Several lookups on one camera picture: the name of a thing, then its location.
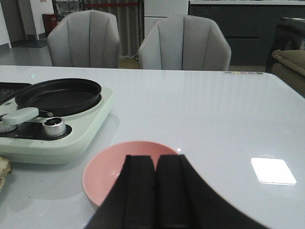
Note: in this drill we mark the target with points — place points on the pink bowl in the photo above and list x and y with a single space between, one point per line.
102 170

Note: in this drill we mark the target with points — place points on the grey chair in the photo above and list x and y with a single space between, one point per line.
87 38
185 42

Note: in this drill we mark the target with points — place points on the black round frying pan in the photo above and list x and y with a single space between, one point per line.
60 97

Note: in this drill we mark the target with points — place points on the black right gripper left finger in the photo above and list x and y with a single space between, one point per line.
130 203

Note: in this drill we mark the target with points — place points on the beige cushion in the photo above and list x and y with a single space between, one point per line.
290 68

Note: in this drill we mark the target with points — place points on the right grey chair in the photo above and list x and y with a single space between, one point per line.
185 42

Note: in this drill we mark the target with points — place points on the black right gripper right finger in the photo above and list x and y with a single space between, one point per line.
186 201

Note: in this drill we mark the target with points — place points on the bread slice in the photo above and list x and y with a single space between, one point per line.
5 169

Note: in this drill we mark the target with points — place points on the right silver control knob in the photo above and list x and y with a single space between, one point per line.
54 127

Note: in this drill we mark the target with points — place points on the dark grey counter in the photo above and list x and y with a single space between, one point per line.
248 25

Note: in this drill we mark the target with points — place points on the red trash bin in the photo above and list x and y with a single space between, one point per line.
49 21

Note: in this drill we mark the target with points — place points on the mint green breakfast maker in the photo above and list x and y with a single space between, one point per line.
27 143

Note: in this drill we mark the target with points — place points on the dark armchair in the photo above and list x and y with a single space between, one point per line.
289 35

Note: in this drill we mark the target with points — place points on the left grey chair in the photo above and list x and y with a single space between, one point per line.
87 38

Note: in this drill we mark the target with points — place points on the white cabinet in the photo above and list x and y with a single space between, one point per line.
157 9

